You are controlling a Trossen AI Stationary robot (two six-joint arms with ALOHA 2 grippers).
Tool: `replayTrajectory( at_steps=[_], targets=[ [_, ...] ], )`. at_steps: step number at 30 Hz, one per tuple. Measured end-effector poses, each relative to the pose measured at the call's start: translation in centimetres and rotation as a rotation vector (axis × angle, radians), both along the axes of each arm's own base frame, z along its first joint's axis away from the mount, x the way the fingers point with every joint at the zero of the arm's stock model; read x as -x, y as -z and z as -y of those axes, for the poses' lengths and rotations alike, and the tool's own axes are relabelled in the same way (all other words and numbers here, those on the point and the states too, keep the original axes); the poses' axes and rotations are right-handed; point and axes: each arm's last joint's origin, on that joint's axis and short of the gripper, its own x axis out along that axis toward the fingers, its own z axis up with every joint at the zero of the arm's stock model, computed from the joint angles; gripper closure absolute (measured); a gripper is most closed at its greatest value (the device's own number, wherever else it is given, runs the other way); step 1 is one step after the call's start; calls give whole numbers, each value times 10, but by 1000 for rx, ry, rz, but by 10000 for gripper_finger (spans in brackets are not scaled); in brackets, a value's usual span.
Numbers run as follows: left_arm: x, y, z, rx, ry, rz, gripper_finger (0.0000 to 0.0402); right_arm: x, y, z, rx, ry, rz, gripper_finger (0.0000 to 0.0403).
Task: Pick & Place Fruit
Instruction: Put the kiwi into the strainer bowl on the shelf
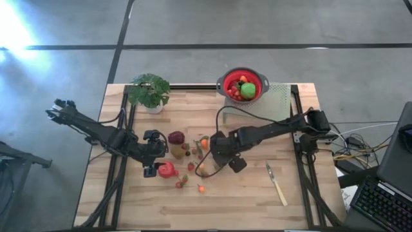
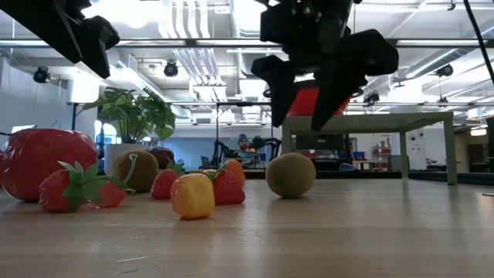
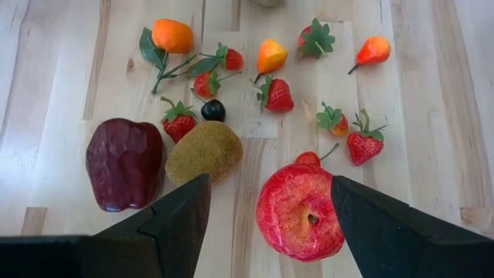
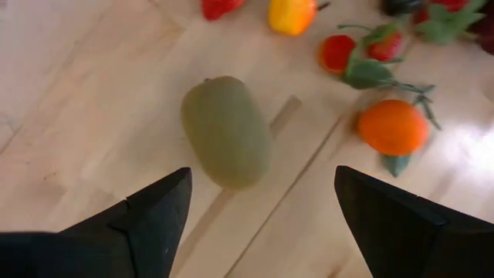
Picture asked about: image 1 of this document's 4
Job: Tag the large red toy apple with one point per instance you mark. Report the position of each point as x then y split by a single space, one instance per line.
167 170

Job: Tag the black power adapter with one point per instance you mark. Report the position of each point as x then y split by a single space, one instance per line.
354 141

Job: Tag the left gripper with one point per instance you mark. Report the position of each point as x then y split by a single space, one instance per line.
153 151

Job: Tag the red colander with grey rim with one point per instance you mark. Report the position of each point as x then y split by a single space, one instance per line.
225 80

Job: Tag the green plant in white pot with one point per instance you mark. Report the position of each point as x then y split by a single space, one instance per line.
149 91

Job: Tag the black metal table frame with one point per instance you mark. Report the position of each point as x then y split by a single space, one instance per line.
193 87

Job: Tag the black power brick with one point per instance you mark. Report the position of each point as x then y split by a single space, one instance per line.
344 166

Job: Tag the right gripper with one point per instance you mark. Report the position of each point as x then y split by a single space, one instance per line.
225 148

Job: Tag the green toy apple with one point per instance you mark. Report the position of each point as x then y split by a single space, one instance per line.
248 91

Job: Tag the small yellow-orange toy pear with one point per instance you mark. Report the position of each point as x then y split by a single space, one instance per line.
201 189
243 78
201 166

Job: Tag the green perforated metal shelf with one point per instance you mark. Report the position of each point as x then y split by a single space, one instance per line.
277 100

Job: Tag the white paper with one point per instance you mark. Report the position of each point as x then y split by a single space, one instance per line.
347 196

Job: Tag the grey laptop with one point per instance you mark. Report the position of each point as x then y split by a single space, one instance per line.
396 161

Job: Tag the black metal stand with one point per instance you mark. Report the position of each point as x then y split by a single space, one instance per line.
19 154

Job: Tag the dark red toy apple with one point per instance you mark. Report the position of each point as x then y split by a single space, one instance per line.
176 138

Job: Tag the small red toy cherry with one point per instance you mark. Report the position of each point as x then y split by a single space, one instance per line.
239 96
176 173
230 92

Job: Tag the orange toy mandarin with leaves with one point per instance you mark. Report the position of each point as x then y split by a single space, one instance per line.
204 143

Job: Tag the small black device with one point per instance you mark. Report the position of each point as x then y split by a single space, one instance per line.
406 141

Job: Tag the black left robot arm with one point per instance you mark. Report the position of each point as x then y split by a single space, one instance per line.
96 133

